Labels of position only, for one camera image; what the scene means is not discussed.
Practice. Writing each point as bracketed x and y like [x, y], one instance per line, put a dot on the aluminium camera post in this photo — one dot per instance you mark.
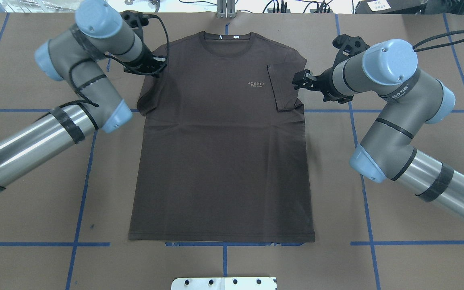
[226, 9]

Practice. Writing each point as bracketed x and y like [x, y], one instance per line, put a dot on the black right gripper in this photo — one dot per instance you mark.
[324, 82]

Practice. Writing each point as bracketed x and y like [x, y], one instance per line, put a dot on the dark brown t-shirt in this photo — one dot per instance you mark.
[223, 155]

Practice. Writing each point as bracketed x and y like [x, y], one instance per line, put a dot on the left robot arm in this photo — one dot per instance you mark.
[98, 32]

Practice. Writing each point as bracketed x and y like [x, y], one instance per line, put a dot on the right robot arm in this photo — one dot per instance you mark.
[412, 98]

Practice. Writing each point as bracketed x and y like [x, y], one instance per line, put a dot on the black equipment box with label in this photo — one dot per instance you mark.
[399, 7]

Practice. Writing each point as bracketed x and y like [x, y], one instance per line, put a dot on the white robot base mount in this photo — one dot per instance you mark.
[225, 283]

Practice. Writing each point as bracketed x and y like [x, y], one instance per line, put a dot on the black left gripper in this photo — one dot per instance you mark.
[146, 61]

